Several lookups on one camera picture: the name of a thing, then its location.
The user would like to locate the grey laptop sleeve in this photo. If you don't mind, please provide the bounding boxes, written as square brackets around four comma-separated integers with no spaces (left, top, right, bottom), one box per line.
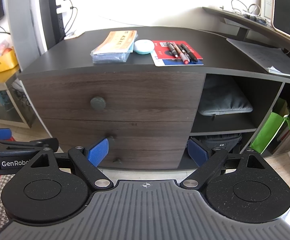
[197,76,254,117]

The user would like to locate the dark wooden drawer small knobs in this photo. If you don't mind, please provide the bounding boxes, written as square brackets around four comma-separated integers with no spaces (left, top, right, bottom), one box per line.
[41,118,195,171]

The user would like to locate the red and blue booklet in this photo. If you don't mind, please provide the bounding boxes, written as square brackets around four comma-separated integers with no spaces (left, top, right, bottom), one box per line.
[151,40,204,67]

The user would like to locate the slim black pen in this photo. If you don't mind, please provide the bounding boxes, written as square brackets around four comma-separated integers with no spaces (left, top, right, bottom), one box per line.
[180,43,192,62]

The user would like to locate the black bag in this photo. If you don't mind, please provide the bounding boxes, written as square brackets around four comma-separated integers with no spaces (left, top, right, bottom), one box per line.
[189,133,243,156]

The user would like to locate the white paper sheets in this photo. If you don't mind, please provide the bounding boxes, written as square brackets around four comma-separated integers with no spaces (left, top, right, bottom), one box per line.
[267,66,286,74]

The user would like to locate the glass side table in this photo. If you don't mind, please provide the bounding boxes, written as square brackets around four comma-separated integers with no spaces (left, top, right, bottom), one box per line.
[0,70,36,128]

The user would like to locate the black and silver pen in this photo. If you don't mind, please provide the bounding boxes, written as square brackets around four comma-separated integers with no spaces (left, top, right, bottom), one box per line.
[167,42,178,58]

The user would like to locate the dark curved desk shelf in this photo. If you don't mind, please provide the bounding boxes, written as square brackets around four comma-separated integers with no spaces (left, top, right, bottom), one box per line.
[202,6,290,53]

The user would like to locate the grey upright panel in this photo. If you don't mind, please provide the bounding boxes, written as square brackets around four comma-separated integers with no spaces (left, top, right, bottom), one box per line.
[6,0,48,53]

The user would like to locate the clear packet with orange card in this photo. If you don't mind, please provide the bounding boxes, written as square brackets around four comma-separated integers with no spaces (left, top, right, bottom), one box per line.
[92,31,138,64]

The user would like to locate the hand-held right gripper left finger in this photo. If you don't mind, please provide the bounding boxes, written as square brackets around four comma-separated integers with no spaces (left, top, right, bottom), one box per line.
[30,138,114,189]

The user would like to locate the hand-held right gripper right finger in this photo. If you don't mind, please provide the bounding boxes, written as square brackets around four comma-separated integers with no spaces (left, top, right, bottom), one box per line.
[180,138,266,190]

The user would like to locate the green paper bag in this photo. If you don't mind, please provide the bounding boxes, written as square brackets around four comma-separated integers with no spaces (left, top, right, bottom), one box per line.
[250,111,290,154]

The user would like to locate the white cables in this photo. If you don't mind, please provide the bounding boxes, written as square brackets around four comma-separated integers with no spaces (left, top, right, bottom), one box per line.
[231,0,261,16]

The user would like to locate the white papers on desk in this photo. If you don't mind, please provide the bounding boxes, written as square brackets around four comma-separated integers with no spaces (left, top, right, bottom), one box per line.
[226,38,290,77]

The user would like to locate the round white teal case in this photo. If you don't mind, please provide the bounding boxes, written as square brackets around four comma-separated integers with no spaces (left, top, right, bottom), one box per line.
[133,39,155,55]

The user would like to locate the dark wooden drawer with knob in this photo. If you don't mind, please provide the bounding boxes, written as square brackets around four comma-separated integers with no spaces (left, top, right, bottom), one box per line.
[18,71,206,123]

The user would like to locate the yellow box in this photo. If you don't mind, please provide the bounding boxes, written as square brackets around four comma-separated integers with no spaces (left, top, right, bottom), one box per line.
[0,50,20,74]

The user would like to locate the brown pen with red tip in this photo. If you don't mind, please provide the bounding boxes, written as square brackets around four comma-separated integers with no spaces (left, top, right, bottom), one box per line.
[173,42,189,64]

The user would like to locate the black power strip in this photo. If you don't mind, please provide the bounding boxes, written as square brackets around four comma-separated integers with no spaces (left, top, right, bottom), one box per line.
[48,0,68,43]

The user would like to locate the thick black pen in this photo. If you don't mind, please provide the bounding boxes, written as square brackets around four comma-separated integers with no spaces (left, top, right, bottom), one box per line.
[184,43,198,63]

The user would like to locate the dark wooden cabinet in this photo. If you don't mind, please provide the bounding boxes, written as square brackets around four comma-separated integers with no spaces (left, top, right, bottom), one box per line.
[17,26,290,172]

